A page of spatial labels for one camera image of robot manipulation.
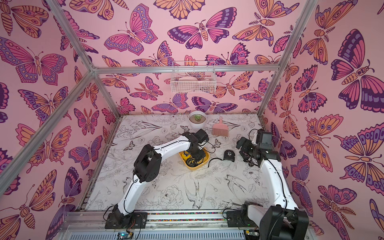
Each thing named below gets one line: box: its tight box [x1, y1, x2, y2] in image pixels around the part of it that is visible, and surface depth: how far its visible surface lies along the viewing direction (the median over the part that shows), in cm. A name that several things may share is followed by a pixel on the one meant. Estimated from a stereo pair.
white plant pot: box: [188, 110, 207, 129], surface depth 107 cm
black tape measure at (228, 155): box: [208, 150, 235, 168], surface depth 95 cm
